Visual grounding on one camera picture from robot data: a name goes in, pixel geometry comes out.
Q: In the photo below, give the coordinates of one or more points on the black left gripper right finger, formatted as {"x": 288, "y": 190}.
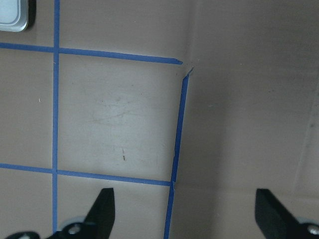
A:
{"x": 276, "y": 222}

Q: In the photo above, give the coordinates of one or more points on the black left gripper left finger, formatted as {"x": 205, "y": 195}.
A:
{"x": 97, "y": 224}

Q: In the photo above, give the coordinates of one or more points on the brown cardboard table cover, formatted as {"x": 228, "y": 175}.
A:
{"x": 183, "y": 107}

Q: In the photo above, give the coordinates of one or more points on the silver digital kitchen scale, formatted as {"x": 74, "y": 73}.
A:
{"x": 13, "y": 15}

